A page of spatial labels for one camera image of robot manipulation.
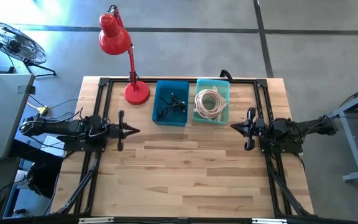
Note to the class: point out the teal translucent plastic bin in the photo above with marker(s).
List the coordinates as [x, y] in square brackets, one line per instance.
[225, 84]

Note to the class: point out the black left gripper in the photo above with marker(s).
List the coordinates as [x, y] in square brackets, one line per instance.
[121, 130]

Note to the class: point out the black clamp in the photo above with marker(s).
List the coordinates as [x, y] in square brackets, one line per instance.
[226, 74]

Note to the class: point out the black floor fan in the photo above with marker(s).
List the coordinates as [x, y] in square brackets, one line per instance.
[14, 43]

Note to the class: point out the blue plastic bin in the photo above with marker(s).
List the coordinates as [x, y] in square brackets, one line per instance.
[166, 88]

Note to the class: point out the grey desk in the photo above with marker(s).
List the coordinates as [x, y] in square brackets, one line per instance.
[2, 115]

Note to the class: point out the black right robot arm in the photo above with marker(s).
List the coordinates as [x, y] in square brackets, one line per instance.
[306, 127]

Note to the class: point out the grey metal table frame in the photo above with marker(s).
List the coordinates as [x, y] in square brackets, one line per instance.
[350, 140]

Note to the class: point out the yellow power plug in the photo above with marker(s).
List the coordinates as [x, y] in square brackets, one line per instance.
[43, 109]

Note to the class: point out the silver metal bracket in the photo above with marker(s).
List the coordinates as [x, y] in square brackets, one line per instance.
[269, 221]
[96, 220]

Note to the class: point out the red desk lamp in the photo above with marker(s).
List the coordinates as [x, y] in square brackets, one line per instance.
[113, 37]

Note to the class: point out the black aluminium table frame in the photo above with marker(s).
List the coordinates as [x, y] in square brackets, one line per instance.
[182, 80]

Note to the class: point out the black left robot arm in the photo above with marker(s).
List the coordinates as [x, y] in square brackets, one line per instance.
[61, 127]

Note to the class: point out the black chair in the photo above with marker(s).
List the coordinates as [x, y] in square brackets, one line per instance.
[45, 180]

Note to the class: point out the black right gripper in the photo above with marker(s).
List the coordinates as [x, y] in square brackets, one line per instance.
[251, 129]

